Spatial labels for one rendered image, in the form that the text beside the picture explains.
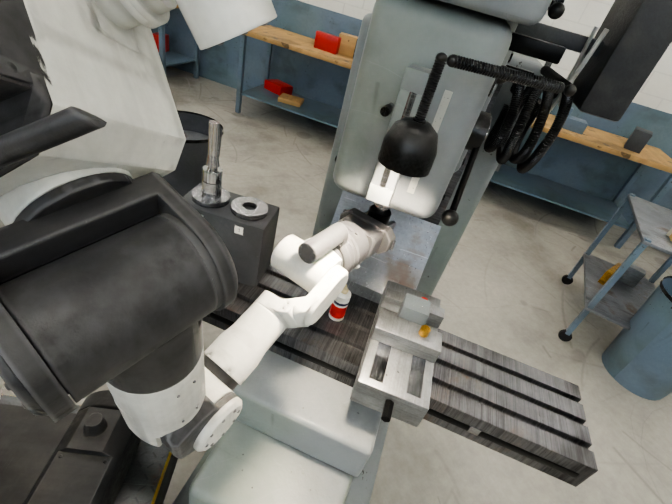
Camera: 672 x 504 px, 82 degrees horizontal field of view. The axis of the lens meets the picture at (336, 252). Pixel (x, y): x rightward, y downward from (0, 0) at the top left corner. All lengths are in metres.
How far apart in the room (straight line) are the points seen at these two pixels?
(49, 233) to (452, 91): 0.52
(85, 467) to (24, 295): 0.92
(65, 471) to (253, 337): 0.71
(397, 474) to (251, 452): 1.02
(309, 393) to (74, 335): 0.73
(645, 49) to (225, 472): 1.16
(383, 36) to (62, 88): 0.45
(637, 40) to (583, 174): 4.42
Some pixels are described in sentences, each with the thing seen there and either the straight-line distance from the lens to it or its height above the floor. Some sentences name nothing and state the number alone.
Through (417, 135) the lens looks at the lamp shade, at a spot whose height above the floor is 1.50.
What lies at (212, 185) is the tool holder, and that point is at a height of 1.16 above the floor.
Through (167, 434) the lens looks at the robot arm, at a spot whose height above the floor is 1.20.
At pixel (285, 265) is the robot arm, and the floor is 1.24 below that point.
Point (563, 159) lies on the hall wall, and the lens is 5.23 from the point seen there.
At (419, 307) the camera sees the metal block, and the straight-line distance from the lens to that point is 0.91.
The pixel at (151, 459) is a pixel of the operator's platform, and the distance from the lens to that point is 1.38.
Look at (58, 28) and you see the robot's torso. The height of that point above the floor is 1.57.
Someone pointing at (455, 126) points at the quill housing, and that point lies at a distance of 0.64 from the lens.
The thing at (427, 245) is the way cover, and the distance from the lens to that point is 1.22.
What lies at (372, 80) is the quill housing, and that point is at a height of 1.51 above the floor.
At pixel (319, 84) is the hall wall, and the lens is 5.31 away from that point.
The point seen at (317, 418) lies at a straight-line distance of 0.93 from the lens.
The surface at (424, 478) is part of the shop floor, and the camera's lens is 1.96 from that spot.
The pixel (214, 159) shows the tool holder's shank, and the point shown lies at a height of 1.23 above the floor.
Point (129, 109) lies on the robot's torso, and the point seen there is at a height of 1.52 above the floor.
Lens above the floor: 1.64
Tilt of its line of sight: 36 degrees down
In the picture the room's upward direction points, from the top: 16 degrees clockwise
